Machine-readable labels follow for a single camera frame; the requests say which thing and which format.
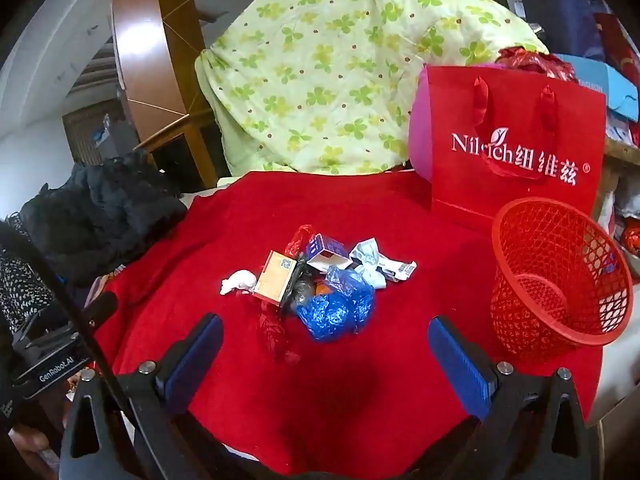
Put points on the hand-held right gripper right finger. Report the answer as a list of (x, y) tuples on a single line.
[(460, 365)]

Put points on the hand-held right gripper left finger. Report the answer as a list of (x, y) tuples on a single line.
[(195, 360)]

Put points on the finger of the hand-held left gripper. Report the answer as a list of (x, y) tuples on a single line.
[(100, 307)]

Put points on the red mesh plastic basket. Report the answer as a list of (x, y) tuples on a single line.
[(525, 320)]

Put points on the red plastic wrapper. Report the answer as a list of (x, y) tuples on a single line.
[(275, 330), (297, 240)]

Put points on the white tissue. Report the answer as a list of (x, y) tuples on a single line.
[(240, 280)]

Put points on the orange cardboard box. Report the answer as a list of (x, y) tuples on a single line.
[(272, 280)]

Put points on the black plastic bag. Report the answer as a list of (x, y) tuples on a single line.
[(300, 290)]

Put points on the blue plastic bag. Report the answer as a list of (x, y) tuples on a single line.
[(330, 315)]

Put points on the white packet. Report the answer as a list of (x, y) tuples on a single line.
[(367, 260)]

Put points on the blue and white box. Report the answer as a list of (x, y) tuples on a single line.
[(325, 250)]

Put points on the person's left hand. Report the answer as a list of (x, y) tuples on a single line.
[(30, 445)]

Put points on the black dotted cloth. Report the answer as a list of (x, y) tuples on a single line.
[(20, 280)]

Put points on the black fluffy garment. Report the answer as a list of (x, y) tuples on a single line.
[(100, 210)]

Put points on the red cloth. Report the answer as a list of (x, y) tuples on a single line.
[(325, 410)]

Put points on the red paper gift bag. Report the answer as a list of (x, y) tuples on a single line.
[(500, 125)]

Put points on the wooden table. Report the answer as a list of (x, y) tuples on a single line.
[(622, 152)]

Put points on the red plastic bag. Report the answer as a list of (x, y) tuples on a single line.
[(530, 62)]

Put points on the light blue cardboard box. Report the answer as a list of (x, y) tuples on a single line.
[(595, 85)]

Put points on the green floral quilt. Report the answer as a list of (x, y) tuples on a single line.
[(325, 60)]

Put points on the red gift box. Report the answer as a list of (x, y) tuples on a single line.
[(620, 45)]

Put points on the navy tote bag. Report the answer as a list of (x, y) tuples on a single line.
[(560, 5)]

